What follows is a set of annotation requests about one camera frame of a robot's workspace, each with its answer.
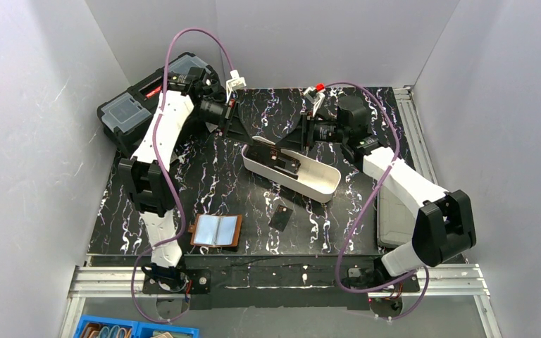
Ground white oblong tray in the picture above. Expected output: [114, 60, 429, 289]
[242, 136, 341, 203]

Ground brown leather card holder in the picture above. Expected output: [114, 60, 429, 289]
[189, 214, 242, 248]

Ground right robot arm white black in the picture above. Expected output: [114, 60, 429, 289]
[277, 96, 476, 281]

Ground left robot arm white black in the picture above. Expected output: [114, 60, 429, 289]
[118, 67, 254, 268]

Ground black card stack near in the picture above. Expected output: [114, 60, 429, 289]
[271, 154, 301, 180]

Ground black VIP card on mat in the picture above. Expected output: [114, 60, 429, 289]
[268, 205, 293, 232]

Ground black toolbox clear lids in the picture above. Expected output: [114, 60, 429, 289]
[97, 52, 225, 158]

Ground blue plastic bin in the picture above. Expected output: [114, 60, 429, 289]
[69, 315, 199, 337]

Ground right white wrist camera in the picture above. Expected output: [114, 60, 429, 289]
[304, 83, 325, 118]

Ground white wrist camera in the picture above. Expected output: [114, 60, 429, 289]
[225, 70, 247, 95]
[304, 83, 325, 118]

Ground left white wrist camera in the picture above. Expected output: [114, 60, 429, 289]
[225, 70, 247, 95]

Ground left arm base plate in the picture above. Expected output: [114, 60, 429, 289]
[142, 269, 212, 295]

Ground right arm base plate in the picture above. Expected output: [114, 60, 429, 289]
[349, 265, 421, 296]

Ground aluminium frame rail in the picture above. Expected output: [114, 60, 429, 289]
[60, 87, 502, 338]

